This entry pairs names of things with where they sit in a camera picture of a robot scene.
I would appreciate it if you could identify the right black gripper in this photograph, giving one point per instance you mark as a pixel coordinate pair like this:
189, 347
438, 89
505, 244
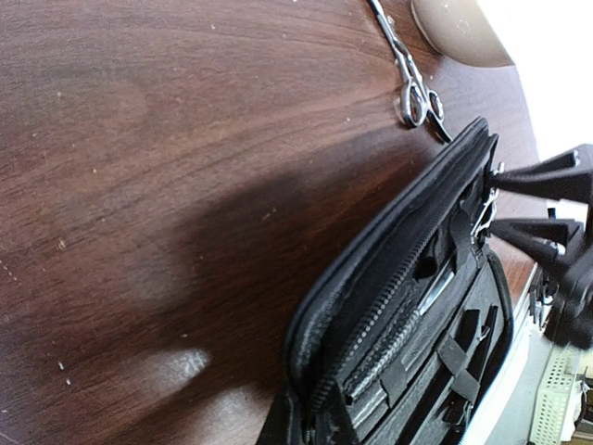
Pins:
564, 245

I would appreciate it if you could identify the silver thinning scissors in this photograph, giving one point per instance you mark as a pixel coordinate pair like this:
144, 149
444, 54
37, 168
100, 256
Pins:
419, 104

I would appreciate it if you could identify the black zippered tool case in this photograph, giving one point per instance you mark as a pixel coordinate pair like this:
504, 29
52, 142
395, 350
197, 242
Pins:
400, 338

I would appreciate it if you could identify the round white bowl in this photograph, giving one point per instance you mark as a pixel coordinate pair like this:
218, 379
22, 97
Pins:
460, 30

